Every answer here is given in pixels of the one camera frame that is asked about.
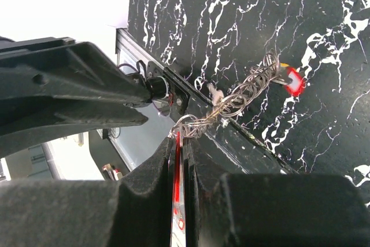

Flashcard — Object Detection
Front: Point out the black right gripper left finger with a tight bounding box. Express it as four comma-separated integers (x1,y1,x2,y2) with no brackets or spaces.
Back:
1,138,174,246

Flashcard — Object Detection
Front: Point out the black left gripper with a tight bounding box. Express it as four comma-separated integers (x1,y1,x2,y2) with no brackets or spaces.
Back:
1,37,150,158

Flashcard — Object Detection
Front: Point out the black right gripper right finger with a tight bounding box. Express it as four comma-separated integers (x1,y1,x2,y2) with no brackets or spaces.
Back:
183,139,369,246

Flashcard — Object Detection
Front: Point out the red key tag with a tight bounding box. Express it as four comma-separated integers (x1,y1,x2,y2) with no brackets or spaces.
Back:
171,131,186,247
285,67,305,97

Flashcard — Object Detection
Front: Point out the black disc with keyrings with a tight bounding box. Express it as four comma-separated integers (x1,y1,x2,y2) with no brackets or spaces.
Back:
169,49,289,138

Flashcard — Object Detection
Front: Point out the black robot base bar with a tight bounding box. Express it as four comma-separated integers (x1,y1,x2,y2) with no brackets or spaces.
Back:
116,29,294,174

